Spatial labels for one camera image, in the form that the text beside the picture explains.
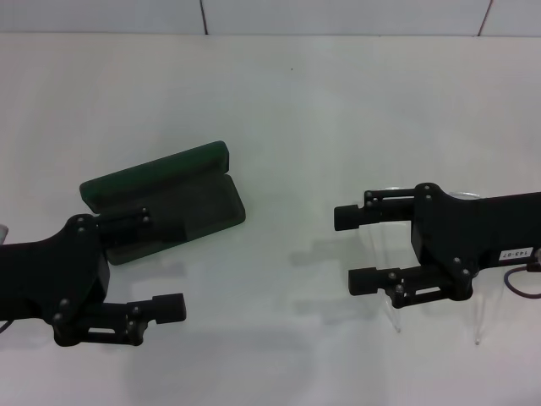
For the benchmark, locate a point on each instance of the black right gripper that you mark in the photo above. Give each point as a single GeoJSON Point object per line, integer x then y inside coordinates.
{"type": "Point", "coordinates": [465, 228]}

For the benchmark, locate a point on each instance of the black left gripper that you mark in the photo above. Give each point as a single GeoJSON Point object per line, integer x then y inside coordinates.
{"type": "Point", "coordinates": [50, 275]}

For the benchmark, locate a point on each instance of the clear plastic glasses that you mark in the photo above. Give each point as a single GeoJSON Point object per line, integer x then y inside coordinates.
{"type": "Point", "coordinates": [396, 323]}

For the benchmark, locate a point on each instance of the green glasses case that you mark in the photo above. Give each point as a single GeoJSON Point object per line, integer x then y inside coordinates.
{"type": "Point", "coordinates": [203, 177]}

